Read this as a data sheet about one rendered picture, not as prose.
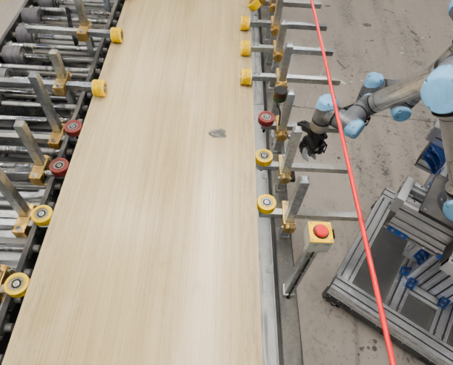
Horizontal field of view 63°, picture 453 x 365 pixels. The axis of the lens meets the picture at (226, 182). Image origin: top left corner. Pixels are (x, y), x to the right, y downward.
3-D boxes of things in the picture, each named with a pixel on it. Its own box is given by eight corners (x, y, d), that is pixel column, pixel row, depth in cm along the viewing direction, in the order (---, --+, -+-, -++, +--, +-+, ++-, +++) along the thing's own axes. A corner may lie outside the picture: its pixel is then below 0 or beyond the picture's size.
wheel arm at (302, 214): (356, 216, 163) (359, 211, 160) (357, 222, 161) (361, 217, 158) (258, 211, 162) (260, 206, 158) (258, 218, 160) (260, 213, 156)
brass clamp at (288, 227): (291, 206, 164) (294, 200, 160) (294, 234, 156) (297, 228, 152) (278, 206, 164) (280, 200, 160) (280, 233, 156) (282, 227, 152)
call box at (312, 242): (323, 233, 118) (331, 221, 111) (326, 253, 114) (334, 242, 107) (302, 232, 117) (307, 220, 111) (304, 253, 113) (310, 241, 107)
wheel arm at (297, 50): (331, 53, 211) (333, 47, 208) (332, 56, 209) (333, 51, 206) (244, 48, 209) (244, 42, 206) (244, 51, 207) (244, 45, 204)
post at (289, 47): (276, 115, 212) (293, 41, 173) (276, 119, 210) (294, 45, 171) (270, 115, 212) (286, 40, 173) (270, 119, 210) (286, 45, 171)
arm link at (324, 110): (333, 110, 133) (314, 98, 136) (325, 131, 142) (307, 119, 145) (345, 100, 136) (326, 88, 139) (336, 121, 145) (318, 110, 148)
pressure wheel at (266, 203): (262, 204, 164) (265, 190, 155) (276, 215, 161) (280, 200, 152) (250, 215, 160) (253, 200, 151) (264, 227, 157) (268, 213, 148)
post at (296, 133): (281, 192, 186) (302, 124, 147) (281, 198, 184) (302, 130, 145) (273, 191, 186) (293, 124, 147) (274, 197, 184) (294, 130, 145)
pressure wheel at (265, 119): (271, 126, 192) (274, 110, 183) (271, 137, 188) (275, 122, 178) (255, 125, 192) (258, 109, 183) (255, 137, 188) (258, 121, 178)
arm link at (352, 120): (373, 114, 135) (348, 99, 139) (357, 129, 130) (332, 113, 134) (366, 129, 142) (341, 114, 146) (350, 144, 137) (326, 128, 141)
